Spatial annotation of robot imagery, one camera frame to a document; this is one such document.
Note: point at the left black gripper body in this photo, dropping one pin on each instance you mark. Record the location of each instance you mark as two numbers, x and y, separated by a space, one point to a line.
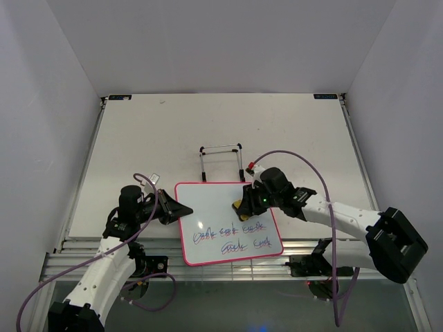
145 212

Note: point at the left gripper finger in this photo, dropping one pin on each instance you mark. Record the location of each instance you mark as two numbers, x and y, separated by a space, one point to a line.
170 207
167 219

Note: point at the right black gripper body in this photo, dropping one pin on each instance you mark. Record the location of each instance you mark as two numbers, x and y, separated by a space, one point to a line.
263 198

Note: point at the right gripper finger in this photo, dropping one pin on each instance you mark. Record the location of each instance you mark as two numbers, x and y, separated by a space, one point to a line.
245 213
248 193

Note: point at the yellow bone-shaped eraser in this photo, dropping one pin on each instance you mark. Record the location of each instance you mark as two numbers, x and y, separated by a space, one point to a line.
240 203

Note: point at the pink framed whiteboard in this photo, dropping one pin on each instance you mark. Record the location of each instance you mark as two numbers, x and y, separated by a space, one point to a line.
213 233

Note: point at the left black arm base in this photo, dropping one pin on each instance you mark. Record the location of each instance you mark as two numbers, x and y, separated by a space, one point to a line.
145 265

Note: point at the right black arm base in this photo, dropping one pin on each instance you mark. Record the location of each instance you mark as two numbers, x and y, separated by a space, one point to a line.
314 265

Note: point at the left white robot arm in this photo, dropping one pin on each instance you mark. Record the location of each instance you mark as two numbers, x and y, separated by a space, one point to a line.
120 262

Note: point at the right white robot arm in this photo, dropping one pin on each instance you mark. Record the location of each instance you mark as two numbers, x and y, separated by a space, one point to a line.
383 241

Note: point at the right blue corner label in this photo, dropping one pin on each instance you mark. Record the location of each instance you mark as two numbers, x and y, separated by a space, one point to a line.
325 96

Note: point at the blue corner label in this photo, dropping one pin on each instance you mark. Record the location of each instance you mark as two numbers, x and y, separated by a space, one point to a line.
325 96
119 97

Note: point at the left blue corner label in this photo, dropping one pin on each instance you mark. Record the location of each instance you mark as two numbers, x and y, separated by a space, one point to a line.
119 97

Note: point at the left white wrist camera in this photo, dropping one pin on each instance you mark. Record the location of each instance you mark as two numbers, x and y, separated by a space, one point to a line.
149 183

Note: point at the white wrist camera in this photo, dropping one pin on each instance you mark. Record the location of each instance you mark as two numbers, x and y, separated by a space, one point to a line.
149 183
255 171

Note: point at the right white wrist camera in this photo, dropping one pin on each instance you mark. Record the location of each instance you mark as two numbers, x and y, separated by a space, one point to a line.
255 171

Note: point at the black wire whiteboard stand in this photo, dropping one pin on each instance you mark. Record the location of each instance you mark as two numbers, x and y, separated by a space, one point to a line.
220 155

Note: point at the aluminium extrusion frame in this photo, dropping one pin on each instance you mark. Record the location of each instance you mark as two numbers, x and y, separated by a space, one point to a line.
221 272

